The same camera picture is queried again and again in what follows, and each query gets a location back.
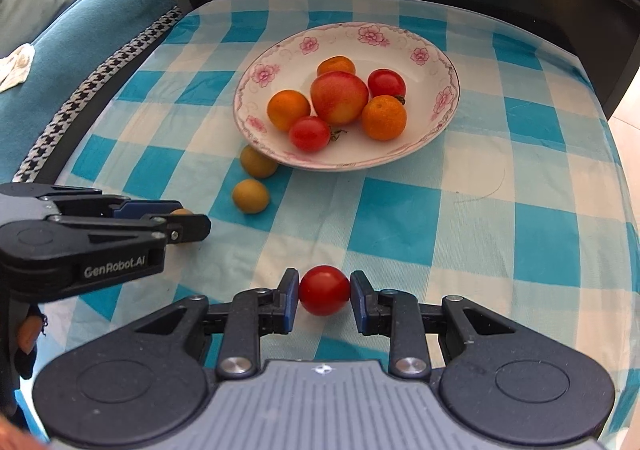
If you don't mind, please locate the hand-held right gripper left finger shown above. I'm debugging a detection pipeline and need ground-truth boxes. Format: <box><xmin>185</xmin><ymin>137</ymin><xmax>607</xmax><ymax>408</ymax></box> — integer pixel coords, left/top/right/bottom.
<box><xmin>134</xmin><ymin>268</ymin><xmax>301</xmax><ymax>379</ymax></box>

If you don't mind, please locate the person's left hand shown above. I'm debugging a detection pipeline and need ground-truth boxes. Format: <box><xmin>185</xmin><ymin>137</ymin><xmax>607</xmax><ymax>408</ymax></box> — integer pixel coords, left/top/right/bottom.
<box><xmin>16</xmin><ymin>314</ymin><xmax>46</xmax><ymax>350</ymax></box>

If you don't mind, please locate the white plate with pink flowers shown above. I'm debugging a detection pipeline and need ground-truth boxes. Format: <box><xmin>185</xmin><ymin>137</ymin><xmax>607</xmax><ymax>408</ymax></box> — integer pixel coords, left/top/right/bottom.
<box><xmin>232</xmin><ymin>22</ymin><xmax>460</xmax><ymax>173</ymax></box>

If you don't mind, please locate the blue sofa with cushions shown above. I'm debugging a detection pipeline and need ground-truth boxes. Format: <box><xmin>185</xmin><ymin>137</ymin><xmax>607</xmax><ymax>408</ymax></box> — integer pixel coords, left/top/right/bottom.
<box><xmin>0</xmin><ymin>0</ymin><xmax>187</xmax><ymax>183</ymax></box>

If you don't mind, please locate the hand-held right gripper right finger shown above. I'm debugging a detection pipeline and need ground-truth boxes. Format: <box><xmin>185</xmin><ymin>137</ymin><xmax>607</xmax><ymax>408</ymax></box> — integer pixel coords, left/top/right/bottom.
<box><xmin>350</xmin><ymin>271</ymin><xmax>518</xmax><ymax>379</ymax></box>

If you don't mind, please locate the white crumpled tissue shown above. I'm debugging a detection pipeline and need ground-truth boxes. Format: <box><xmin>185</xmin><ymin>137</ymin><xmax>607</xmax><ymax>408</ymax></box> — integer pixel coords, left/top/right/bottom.
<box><xmin>0</xmin><ymin>44</ymin><xmax>36</xmax><ymax>93</ymax></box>

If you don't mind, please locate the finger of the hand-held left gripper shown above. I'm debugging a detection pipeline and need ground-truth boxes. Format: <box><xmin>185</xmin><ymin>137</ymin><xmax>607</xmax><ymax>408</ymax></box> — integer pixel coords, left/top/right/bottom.
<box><xmin>47</xmin><ymin>213</ymin><xmax>212</xmax><ymax>251</ymax></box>
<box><xmin>37</xmin><ymin>185</ymin><xmax>185</xmax><ymax>221</ymax></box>

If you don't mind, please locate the blue white checkered cloth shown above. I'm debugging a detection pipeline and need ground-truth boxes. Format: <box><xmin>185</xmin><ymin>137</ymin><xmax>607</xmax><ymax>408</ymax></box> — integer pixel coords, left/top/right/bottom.
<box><xmin>40</xmin><ymin>0</ymin><xmax>640</xmax><ymax>436</ymax></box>

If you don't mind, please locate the orange tangerine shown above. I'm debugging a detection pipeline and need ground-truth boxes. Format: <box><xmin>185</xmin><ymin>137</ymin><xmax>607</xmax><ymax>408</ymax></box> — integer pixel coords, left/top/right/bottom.
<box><xmin>317</xmin><ymin>56</ymin><xmax>357</xmax><ymax>78</ymax></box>
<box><xmin>266</xmin><ymin>89</ymin><xmax>312</xmax><ymax>133</ymax></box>
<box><xmin>361</xmin><ymin>94</ymin><xmax>408</xmax><ymax>141</ymax></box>

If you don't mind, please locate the small red tomato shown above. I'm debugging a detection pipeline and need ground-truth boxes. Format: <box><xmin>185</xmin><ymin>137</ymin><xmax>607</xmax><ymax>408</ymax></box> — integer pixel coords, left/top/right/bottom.
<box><xmin>367</xmin><ymin>68</ymin><xmax>407</xmax><ymax>105</ymax></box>
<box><xmin>289</xmin><ymin>116</ymin><xmax>347</xmax><ymax>153</ymax></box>
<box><xmin>299</xmin><ymin>265</ymin><xmax>352</xmax><ymax>317</ymax></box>

